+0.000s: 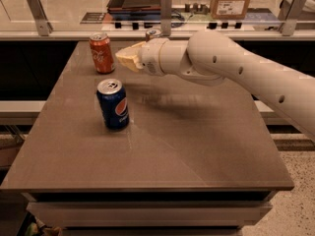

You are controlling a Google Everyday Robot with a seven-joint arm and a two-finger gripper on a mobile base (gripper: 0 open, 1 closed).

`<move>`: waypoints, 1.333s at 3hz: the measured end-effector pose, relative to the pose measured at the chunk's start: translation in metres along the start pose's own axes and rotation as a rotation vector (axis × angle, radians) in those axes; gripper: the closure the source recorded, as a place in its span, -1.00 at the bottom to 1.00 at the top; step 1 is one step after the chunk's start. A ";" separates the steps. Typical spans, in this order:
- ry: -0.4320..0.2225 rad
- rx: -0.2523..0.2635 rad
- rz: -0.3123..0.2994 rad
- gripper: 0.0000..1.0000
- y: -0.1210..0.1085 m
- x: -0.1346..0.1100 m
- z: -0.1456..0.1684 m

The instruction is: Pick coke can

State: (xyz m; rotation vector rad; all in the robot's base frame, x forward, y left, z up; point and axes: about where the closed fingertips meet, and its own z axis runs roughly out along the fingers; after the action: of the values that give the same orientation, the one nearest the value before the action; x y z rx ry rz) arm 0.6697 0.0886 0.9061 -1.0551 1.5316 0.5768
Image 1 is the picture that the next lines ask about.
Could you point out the cardboard box with label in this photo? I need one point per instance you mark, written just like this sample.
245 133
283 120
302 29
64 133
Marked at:
229 9

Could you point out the white drawer front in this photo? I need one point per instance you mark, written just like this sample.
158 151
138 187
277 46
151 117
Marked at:
143 214

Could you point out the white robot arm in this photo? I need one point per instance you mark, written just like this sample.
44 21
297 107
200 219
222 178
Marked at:
208 57

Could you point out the glass railing panel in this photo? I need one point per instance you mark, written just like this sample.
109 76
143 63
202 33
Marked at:
66 15

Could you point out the metal railing post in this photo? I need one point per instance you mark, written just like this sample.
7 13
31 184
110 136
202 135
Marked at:
165 17
289 14
43 26

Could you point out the right metal railing post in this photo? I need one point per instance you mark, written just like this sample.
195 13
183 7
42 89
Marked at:
289 14

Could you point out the left metal railing post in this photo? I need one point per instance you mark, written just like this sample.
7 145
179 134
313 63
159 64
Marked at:
43 26

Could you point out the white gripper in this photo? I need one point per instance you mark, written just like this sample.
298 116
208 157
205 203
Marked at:
152 57

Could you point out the orange coke can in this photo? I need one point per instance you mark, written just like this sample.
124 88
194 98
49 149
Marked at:
101 52

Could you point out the blue pepsi can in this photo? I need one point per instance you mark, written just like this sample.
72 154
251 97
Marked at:
112 100

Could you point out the middle metal railing post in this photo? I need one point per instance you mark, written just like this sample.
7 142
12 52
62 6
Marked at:
165 17

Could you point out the silver energy drink can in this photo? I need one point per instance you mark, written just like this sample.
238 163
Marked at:
152 34

